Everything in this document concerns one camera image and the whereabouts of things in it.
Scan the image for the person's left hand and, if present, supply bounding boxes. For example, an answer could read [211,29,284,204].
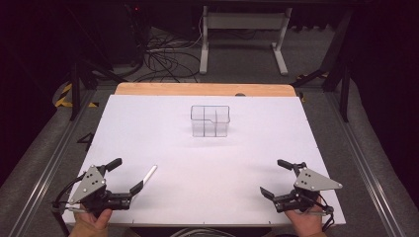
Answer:
[68,207,114,237]

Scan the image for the black metal stand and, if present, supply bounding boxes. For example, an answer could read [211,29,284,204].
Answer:
[67,60,130,121]
[291,9,353,123]

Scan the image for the dark computer case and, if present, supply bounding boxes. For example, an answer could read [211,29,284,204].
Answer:
[107,2,151,67]

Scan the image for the clear plastic organizer box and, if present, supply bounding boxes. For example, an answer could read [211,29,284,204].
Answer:
[190,105,231,138]

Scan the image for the person's right hand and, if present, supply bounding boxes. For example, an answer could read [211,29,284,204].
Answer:
[284,197,326,237]

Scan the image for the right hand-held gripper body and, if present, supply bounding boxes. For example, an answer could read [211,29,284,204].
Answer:
[273,161,344,214]

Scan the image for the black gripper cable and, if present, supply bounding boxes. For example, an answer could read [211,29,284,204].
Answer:
[315,193,336,232]
[49,173,87,237]

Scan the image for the bundle of black floor cables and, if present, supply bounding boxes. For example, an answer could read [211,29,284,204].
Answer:
[132,28,203,84]

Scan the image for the aluminium rail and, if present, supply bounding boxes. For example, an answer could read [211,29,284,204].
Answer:
[323,92,407,237]
[7,88,97,237]

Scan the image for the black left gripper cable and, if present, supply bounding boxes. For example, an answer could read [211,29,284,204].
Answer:
[49,173,87,237]

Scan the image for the wooden table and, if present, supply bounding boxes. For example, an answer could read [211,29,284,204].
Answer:
[114,82,297,99]

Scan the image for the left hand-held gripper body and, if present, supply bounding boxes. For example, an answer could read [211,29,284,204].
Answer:
[67,164,133,219]

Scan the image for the white metal stand frame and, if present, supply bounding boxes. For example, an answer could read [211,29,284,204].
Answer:
[199,5,293,76]

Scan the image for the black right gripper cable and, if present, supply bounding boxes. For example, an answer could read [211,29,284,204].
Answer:
[315,193,336,232]

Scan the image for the yellow black hazard tape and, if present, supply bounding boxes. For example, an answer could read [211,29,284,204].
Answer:
[53,82,100,110]

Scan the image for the white board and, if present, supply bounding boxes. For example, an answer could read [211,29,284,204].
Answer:
[61,94,347,228]

